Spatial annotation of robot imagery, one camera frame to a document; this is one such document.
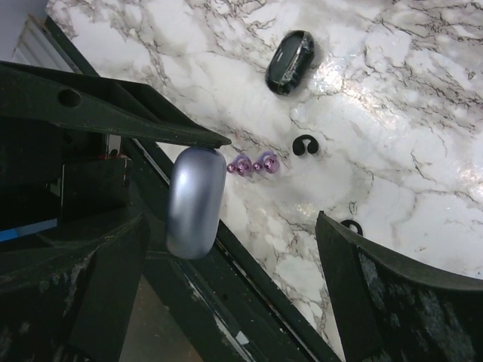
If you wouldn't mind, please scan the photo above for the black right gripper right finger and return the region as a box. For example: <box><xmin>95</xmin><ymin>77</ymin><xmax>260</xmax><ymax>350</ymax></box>
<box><xmin>315</xmin><ymin>212</ymin><xmax>482</xmax><ymax>361</ymax></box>

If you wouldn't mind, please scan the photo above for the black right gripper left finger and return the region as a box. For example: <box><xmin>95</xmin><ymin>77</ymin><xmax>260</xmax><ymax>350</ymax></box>
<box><xmin>1</xmin><ymin>62</ymin><xmax>228</xmax><ymax>361</ymax></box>

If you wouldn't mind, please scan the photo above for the lavender earbud charging case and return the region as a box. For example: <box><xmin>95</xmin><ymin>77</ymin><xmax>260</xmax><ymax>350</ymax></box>
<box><xmin>166</xmin><ymin>147</ymin><xmax>226</xmax><ymax>259</ymax></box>

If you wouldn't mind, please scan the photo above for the black earbud charging case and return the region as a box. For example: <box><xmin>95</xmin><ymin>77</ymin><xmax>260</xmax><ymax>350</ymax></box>
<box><xmin>265</xmin><ymin>30</ymin><xmax>315</xmax><ymax>96</ymax></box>

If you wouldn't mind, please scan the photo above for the black clip earbud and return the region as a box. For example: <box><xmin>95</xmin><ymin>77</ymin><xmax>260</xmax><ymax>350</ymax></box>
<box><xmin>292</xmin><ymin>134</ymin><xmax>319</xmax><ymax>156</ymax></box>
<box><xmin>340</xmin><ymin>219</ymin><xmax>363</xmax><ymax>236</ymax></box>

